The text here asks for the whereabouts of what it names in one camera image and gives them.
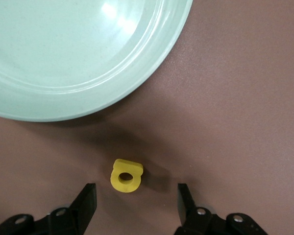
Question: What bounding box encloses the yellow foam letter a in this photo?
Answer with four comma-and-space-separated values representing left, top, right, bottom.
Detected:
110, 158, 144, 194

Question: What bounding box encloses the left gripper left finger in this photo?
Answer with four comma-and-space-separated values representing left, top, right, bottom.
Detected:
0, 183, 98, 235

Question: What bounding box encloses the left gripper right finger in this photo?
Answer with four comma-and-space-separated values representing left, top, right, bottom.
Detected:
173, 183, 268, 235

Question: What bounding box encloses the brown table cover sheet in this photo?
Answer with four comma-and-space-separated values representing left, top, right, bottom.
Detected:
0, 0, 294, 235

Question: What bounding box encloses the pale green plate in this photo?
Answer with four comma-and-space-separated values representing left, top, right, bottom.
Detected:
0, 0, 194, 122

